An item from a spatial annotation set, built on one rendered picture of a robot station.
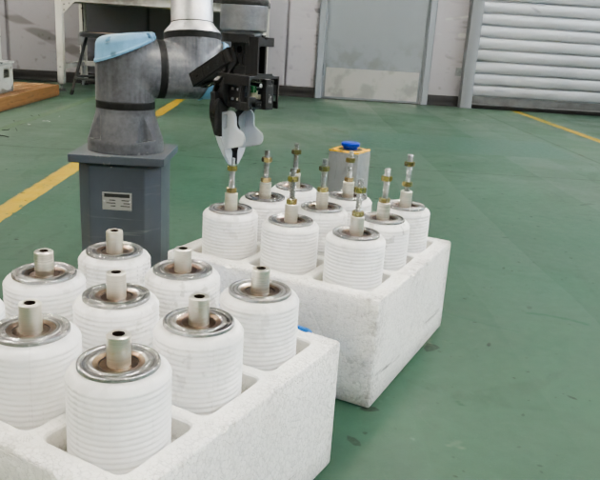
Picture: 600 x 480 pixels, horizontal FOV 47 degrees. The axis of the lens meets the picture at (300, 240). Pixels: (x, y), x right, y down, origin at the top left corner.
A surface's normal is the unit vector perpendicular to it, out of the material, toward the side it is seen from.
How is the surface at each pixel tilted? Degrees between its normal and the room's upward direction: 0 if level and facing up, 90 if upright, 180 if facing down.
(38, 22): 90
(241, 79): 90
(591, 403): 0
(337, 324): 90
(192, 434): 0
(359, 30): 90
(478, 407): 0
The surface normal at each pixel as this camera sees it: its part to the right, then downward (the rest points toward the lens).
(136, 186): 0.01, 0.29
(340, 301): -0.46, 0.22
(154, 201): 0.72, 0.24
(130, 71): 0.31, 0.29
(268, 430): 0.86, 0.19
